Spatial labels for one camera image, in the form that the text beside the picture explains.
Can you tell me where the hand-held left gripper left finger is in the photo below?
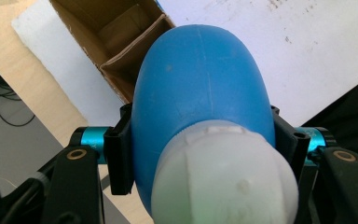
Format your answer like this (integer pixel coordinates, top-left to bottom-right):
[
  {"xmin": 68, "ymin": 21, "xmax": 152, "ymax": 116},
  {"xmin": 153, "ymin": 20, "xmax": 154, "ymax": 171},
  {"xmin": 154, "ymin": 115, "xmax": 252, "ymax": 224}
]
[{"xmin": 74, "ymin": 102, "xmax": 135, "ymax": 196}]

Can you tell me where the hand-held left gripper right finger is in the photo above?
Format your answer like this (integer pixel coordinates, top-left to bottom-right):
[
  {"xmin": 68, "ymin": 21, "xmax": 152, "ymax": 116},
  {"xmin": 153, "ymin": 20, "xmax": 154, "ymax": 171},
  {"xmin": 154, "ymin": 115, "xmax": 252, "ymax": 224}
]
[{"xmin": 269, "ymin": 105, "xmax": 328, "ymax": 185}]

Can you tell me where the blue bottle with white cap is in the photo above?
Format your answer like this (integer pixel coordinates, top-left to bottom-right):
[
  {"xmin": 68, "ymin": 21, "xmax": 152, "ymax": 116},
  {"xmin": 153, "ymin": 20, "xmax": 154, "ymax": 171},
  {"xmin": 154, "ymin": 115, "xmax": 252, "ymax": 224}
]
[{"xmin": 131, "ymin": 23, "xmax": 300, "ymax": 224}]

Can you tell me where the blue cardboard box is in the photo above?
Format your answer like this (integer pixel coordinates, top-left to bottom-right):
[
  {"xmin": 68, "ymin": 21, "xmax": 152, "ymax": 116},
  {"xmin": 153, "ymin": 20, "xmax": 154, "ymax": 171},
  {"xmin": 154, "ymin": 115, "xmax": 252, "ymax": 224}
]
[{"xmin": 49, "ymin": 0, "xmax": 177, "ymax": 105}]

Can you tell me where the white table mat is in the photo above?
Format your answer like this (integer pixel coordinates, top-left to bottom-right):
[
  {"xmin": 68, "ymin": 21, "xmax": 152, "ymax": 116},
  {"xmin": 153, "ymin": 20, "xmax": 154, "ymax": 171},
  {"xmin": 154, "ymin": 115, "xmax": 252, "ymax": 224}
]
[{"xmin": 11, "ymin": 0, "xmax": 358, "ymax": 129}]

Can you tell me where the black floor cable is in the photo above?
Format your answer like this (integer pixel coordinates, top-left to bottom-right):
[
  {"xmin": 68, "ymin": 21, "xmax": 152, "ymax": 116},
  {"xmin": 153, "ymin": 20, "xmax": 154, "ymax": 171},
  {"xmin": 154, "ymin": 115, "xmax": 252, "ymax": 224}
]
[{"xmin": 0, "ymin": 55, "xmax": 36, "ymax": 128}]

